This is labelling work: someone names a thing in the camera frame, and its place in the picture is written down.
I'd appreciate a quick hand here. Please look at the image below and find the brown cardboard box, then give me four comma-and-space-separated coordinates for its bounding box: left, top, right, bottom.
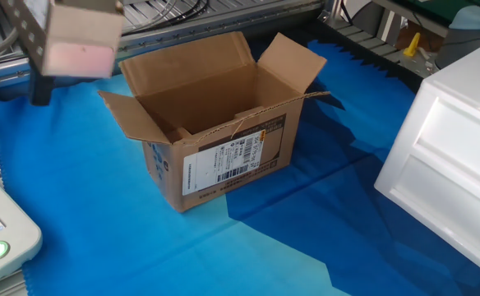
98, 31, 330, 214

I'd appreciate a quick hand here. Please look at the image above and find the grey Schunk gripper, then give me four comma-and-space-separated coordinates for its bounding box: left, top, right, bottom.
0, 0, 126, 107

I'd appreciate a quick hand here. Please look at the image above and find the aluminium table edge rail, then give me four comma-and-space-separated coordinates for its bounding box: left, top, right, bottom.
0, 0, 327, 90

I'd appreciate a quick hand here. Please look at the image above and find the white teach pendant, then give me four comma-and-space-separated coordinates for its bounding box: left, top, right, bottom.
0, 162, 44, 294

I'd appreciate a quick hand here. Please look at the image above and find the white plastic drawer cabinet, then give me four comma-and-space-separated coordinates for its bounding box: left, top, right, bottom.
373, 47, 480, 285

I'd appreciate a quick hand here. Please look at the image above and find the blue mountain print cloth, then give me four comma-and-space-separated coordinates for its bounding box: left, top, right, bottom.
0, 37, 480, 296

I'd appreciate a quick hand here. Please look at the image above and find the yellow plastic piece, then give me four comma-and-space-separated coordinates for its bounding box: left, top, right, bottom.
402, 31, 422, 58

